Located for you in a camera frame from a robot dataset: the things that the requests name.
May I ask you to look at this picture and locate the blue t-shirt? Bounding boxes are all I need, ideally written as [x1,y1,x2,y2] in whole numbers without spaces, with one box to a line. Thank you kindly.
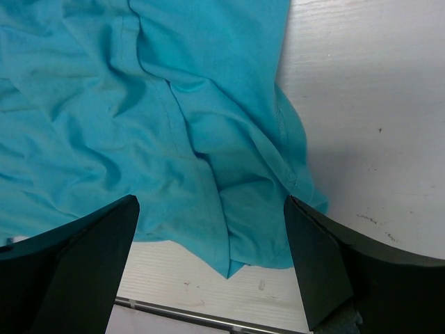
[1,1,327,278]

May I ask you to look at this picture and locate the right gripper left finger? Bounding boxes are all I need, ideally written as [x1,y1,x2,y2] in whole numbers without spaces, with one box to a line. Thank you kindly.
[1,195,140,333]

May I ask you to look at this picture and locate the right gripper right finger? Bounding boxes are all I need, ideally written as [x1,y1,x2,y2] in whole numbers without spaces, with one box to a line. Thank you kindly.
[284,196,444,333]

